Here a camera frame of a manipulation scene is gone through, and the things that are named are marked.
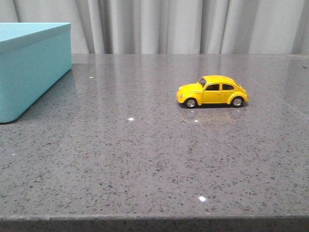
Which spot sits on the yellow toy beetle car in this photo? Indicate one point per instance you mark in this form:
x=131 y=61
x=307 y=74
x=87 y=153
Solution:
x=212 y=89

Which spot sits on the light blue plastic box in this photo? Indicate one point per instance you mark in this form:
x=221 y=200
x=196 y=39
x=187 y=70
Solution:
x=33 y=56

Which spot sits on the white pleated curtain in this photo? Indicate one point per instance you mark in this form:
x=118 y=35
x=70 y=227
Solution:
x=173 y=26

